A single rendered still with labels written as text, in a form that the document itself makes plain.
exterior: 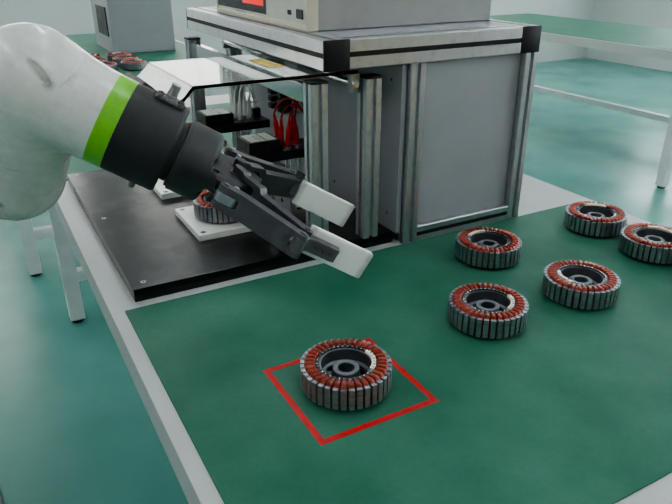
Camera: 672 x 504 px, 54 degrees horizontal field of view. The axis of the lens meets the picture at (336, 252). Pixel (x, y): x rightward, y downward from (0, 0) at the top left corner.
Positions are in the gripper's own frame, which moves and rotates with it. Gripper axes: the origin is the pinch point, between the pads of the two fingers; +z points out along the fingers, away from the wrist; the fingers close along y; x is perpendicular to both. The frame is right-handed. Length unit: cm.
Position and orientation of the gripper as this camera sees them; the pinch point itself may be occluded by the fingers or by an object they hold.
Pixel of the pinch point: (347, 234)
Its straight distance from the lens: 72.2
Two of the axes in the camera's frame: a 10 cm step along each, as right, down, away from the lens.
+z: 8.6, 4.1, 3.0
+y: -1.1, -4.2, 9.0
